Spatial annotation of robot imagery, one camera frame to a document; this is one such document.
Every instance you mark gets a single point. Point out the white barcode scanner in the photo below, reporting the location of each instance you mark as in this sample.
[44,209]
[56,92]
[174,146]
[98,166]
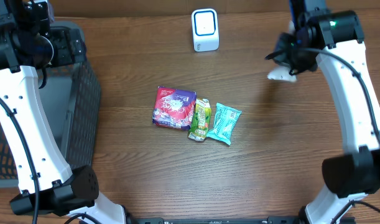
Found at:
[205,30]

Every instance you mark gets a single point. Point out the red purple snack bag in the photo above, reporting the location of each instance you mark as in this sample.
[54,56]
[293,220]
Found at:
[174,108]

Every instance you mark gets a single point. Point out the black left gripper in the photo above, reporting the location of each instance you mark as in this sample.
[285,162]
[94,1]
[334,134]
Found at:
[69,45]

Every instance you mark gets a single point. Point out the green tea drink carton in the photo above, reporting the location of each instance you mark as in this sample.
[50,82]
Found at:
[201,120]

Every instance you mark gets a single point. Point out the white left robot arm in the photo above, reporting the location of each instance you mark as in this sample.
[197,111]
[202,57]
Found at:
[47,183]

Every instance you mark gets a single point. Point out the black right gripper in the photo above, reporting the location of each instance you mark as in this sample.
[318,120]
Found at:
[289,55]

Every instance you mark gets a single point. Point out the grey plastic mesh basket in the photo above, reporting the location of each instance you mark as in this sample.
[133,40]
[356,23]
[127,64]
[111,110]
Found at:
[71,101]

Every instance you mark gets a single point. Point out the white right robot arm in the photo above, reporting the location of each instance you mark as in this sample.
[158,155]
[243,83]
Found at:
[333,42]

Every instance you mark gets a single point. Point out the white conditioner tube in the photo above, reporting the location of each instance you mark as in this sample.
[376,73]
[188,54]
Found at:
[283,56]

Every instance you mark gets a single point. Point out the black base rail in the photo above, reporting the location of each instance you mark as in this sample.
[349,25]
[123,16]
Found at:
[269,220]

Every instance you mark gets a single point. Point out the teal snack packet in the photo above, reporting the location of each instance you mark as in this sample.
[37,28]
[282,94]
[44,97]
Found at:
[224,123]

